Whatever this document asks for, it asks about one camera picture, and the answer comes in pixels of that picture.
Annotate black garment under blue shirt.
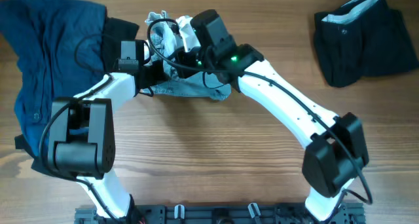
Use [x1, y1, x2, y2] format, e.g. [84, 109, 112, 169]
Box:
[10, 18, 139, 175]

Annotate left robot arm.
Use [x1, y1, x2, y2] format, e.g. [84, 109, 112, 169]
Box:
[39, 59, 165, 223]

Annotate light blue denim shorts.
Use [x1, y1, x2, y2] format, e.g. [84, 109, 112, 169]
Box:
[149, 22, 232, 101]

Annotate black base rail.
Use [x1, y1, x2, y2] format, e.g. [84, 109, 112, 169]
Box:
[74, 202, 366, 224]

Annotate folded black shorts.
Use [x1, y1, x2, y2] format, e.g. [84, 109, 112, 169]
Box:
[314, 0, 418, 88]

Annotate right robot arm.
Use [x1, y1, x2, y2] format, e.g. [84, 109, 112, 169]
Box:
[175, 44, 372, 221]

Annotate dark blue shirt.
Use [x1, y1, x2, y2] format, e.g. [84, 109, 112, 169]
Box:
[1, 0, 107, 156]

